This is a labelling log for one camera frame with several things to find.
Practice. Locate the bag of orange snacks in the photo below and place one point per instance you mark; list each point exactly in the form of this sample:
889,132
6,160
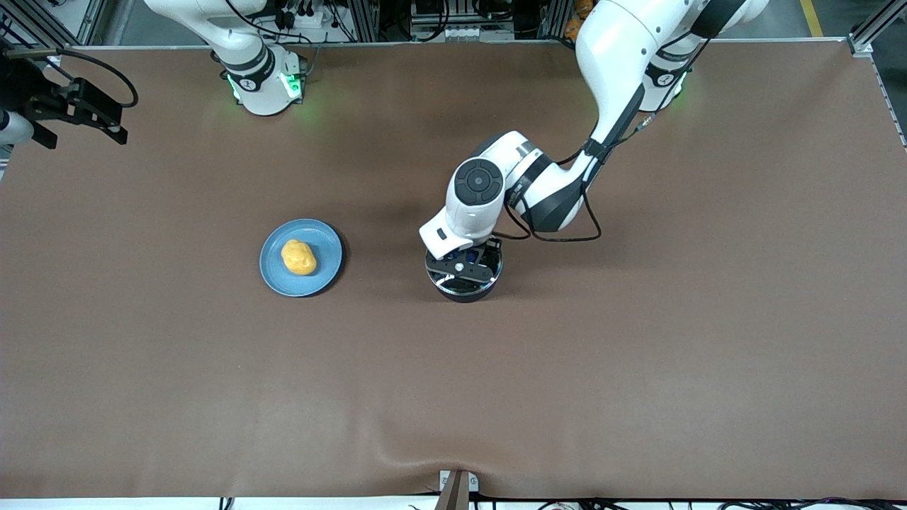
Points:
581,8

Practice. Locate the metal table clamp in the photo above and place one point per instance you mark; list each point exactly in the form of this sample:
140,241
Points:
453,492

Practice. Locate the glass lid with blue knob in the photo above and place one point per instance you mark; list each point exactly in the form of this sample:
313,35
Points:
464,286

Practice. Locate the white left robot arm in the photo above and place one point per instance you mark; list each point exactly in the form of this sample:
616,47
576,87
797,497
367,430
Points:
616,49

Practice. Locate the blue round plate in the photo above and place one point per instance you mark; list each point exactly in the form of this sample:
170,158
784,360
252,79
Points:
319,276

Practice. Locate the aluminium corner frame rail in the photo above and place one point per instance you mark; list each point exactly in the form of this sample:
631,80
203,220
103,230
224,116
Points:
868,32

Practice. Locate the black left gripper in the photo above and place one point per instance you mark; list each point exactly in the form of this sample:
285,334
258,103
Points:
489,257

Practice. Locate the aluminium frame post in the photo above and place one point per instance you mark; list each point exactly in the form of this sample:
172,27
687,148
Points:
363,18

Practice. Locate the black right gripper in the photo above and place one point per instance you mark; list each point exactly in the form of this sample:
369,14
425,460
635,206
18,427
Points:
21,86

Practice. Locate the yellow potato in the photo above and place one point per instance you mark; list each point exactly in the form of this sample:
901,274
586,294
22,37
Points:
299,257

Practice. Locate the brown table mat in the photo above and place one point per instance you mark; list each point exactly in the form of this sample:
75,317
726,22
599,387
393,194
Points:
567,411

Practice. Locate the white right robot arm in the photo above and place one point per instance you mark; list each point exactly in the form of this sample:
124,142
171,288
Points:
258,85

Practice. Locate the white electronics rack unit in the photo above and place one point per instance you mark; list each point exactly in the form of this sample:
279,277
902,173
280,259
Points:
460,28

